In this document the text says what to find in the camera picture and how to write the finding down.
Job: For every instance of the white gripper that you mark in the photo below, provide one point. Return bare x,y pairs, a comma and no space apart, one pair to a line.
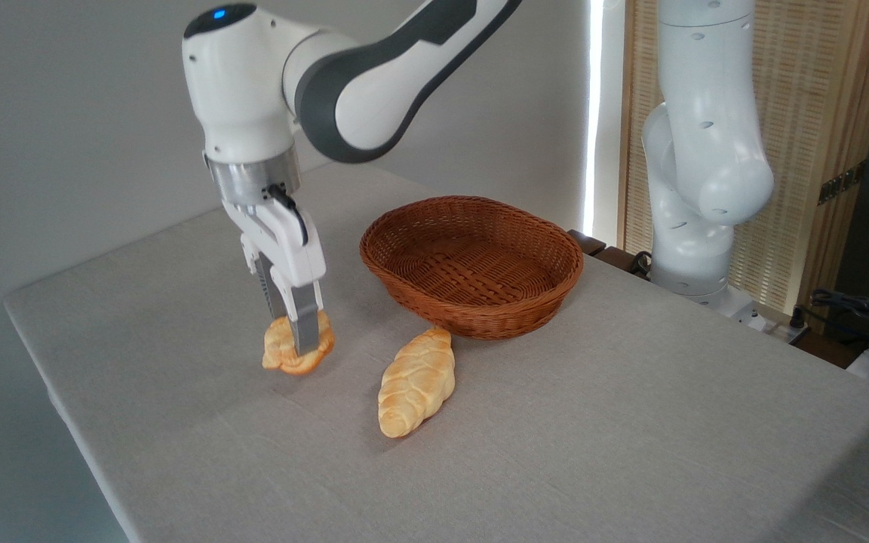
291,241

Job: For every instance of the round golden bread roll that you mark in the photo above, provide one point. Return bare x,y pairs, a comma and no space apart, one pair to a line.
282,353

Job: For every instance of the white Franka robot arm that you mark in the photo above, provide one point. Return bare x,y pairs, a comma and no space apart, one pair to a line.
238,90

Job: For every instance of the long braided bread loaf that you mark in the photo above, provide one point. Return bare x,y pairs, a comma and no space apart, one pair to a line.
416,381

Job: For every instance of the brown wicker basket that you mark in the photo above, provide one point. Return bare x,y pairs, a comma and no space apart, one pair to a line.
480,271

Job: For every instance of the grey tablecloth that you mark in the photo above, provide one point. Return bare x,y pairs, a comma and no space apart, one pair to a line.
555,452

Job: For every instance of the dark wooden board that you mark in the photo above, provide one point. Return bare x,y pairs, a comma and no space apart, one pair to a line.
589,243

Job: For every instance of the white power strip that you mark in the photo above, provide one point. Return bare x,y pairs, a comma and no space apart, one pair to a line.
780,326

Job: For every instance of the dark metal screen hinge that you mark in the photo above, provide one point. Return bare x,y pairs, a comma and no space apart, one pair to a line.
842,183

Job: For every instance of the wooden bamboo folding screen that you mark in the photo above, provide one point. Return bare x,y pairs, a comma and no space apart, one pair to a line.
819,90

